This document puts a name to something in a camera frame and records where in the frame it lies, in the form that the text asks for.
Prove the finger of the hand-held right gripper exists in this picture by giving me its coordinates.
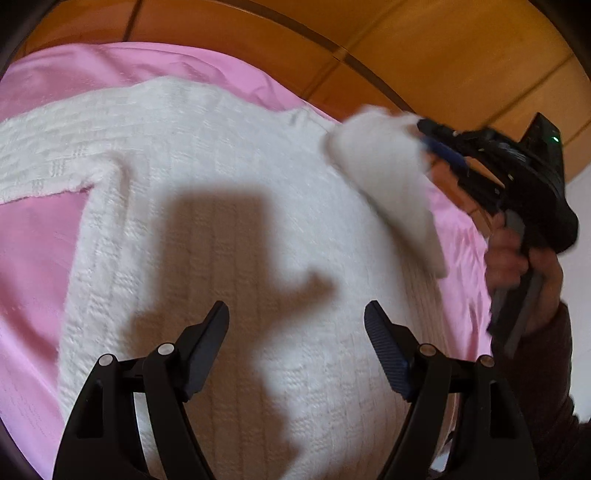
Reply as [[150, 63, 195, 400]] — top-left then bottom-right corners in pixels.
[[417, 119, 500, 175], [456, 176, 507, 219]]

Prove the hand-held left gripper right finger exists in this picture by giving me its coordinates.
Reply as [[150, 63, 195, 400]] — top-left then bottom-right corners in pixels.
[[364, 300, 540, 480]]

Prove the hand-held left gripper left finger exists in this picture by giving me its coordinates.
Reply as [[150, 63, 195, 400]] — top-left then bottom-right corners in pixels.
[[53, 301, 230, 480]]

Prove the white knitted sweater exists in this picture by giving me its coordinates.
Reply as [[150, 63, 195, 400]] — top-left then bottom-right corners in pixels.
[[0, 76, 462, 480]]

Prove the person's right forearm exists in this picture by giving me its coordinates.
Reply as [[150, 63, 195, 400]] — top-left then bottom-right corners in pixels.
[[501, 300, 591, 480]]

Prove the person's right hand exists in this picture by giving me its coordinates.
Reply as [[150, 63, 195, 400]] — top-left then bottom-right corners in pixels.
[[486, 227, 565, 337]]

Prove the wooden panelled wardrobe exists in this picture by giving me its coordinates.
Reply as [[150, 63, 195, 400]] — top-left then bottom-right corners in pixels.
[[18, 0, 591, 185]]

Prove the pink bedsheet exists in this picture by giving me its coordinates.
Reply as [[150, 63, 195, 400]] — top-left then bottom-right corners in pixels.
[[0, 41, 494, 480]]

